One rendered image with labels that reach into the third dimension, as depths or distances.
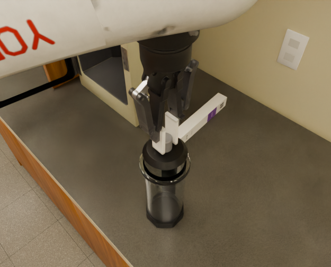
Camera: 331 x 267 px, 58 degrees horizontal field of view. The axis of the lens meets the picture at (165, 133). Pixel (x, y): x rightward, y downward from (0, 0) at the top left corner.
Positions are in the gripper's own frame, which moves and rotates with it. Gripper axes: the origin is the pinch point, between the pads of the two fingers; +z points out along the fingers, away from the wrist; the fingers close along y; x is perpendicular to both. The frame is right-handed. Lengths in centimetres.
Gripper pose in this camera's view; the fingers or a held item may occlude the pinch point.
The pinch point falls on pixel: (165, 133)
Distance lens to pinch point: 56.0
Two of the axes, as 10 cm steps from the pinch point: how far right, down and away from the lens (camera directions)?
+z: 0.0, 6.6, 7.5
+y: -7.1, 5.2, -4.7
